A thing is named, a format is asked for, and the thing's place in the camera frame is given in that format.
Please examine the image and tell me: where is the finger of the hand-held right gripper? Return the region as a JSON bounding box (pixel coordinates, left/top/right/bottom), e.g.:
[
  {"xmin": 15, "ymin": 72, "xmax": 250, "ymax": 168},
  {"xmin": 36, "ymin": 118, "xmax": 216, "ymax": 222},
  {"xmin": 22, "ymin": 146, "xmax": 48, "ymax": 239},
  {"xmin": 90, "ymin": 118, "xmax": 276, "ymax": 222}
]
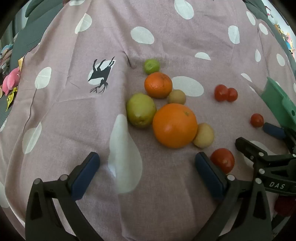
[
  {"xmin": 262, "ymin": 122, "xmax": 296, "ymax": 154},
  {"xmin": 235, "ymin": 137, "xmax": 296, "ymax": 170}
]

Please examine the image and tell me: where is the pink polka dot blanket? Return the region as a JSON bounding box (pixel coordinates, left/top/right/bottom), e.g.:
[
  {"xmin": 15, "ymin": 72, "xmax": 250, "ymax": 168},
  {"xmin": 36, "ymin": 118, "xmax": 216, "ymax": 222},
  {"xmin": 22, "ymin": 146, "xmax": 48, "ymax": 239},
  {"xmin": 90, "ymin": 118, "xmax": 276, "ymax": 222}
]
[{"xmin": 0, "ymin": 0, "xmax": 296, "ymax": 241}]

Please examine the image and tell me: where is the large red tomato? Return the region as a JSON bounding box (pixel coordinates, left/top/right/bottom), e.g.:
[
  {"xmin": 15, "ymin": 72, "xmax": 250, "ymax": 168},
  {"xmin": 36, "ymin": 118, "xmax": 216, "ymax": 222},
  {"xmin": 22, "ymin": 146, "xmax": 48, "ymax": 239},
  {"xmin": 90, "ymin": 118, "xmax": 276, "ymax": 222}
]
[{"xmin": 210, "ymin": 148, "xmax": 235, "ymax": 175}]

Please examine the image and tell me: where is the dark grey cloth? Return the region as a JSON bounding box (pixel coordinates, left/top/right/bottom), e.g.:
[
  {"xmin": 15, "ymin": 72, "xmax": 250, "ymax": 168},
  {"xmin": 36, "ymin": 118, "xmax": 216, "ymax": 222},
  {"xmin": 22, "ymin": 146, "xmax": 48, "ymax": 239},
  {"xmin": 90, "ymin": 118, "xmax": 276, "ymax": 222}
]
[{"xmin": 11, "ymin": 0, "xmax": 70, "ymax": 67}]

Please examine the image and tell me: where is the pink plush toy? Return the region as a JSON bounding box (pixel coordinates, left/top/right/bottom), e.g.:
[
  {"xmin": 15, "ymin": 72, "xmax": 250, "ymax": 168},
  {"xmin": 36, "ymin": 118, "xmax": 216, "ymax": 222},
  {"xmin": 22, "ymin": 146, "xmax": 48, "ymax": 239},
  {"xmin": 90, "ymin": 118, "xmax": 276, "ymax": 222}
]
[{"xmin": 2, "ymin": 67, "xmax": 21, "ymax": 95}]

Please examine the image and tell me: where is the small brown kiwi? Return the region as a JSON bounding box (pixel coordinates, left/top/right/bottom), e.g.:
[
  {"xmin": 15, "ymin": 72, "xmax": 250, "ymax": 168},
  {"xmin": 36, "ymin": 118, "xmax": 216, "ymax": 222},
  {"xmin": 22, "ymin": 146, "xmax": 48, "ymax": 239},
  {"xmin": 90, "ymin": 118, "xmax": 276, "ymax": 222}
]
[{"xmin": 167, "ymin": 89, "xmax": 186, "ymax": 105}]

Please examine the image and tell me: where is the small green lime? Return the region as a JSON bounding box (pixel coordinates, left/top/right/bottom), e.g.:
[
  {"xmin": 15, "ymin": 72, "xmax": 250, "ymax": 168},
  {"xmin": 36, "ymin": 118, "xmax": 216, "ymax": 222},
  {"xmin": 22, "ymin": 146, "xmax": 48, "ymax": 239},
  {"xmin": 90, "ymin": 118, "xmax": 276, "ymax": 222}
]
[{"xmin": 143, "ymin": 59, "xmax": 161, "ymax": 75}]

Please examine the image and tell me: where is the green lemon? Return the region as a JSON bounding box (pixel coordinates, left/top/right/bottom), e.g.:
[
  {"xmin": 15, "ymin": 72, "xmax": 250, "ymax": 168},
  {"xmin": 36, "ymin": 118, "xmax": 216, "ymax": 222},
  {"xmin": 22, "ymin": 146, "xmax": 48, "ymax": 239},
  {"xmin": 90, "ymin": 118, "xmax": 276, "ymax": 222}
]
[{"xmin": 126, "ymin": 93, "xmax": 157, "ymax": 128}]

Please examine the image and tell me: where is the small red cherry tomato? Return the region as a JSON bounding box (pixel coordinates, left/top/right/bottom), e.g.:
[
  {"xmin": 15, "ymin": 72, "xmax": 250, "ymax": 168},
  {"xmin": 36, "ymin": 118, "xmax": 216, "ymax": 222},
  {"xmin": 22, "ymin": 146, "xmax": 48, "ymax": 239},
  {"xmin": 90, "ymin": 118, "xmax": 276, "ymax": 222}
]
[{"xmin": 250, "ymin": 113, "xmax": 264, "ymax": 128}]

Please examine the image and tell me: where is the small orange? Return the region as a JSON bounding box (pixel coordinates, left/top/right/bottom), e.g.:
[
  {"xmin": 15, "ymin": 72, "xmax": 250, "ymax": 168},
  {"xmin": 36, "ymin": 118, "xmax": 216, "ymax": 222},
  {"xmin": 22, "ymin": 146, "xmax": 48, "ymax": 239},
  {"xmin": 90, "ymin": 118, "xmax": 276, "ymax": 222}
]
[{"xmin": 144, "ymin": 72, "xmax": 173, "ymax": 99}]

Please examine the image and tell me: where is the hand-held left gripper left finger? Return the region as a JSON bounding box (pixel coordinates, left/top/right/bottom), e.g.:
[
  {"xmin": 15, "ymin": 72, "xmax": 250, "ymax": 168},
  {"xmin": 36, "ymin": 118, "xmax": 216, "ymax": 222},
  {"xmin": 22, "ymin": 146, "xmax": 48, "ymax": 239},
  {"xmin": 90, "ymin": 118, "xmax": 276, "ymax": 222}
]
[{"xmin": 25, "ymin": 152, "xmax": 105, "ymax": 241}]

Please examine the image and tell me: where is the large orange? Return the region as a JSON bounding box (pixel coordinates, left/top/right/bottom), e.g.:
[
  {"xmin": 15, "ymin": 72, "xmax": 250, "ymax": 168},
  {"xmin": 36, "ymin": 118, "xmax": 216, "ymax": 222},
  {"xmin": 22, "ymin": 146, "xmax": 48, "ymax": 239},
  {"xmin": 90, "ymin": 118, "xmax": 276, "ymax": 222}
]
[{"xmin": 152, "ymin": 103, "xmax": 198, "ymax": 149}]

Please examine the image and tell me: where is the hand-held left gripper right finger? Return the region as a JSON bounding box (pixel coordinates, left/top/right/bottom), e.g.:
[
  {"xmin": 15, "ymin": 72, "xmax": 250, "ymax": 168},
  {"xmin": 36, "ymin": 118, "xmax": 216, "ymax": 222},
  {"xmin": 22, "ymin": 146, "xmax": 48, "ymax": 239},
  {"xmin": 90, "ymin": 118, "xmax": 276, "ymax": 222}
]
[{"xmin": 195, "ymin": 152, "xmax": 273, "ymax": 241}]

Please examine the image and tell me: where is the yellow foil packet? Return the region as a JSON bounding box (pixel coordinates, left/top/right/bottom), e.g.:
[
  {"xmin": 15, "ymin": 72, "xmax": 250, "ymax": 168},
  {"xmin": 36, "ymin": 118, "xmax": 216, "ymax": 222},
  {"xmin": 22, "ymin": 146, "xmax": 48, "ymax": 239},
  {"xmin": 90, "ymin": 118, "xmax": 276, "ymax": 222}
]
[{"xmin": 6, "ymin": 87, "xmax": 19, "ymax": 112}]

